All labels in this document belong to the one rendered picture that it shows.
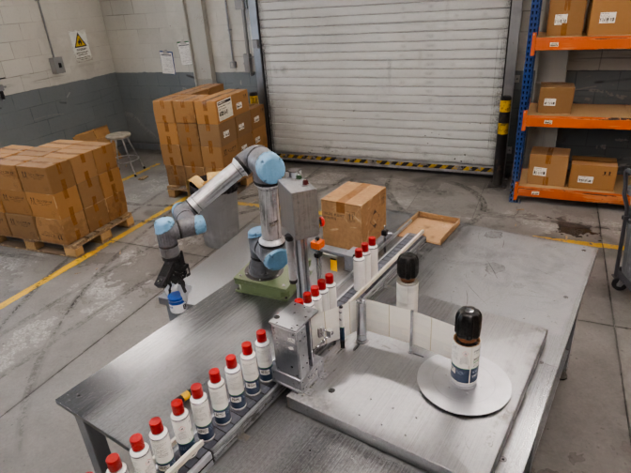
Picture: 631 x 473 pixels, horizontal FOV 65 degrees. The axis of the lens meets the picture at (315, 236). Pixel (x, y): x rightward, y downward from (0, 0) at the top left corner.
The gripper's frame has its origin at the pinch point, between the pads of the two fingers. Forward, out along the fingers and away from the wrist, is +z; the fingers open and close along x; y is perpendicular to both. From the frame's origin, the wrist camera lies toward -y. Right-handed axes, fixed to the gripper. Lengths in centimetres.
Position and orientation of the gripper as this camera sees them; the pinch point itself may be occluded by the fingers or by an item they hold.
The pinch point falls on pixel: (176, 299)
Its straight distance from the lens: 216.2
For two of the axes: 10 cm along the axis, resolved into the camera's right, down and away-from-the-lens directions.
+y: 4.0, -4.3, 8.1
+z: 0.7, 9.0, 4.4
